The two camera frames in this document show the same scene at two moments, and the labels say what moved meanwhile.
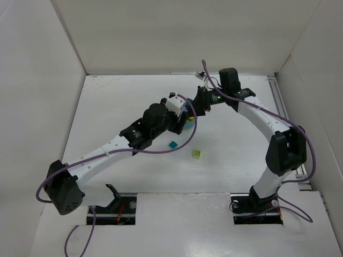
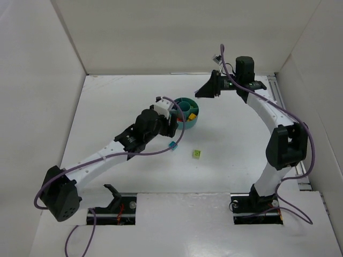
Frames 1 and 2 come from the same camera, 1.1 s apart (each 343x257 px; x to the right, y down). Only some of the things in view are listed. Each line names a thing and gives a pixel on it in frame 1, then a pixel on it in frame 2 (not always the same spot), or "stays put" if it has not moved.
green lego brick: [197, 153] stays put
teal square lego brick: [173, 145] stays put
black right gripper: [202, 99] to [216, 85]
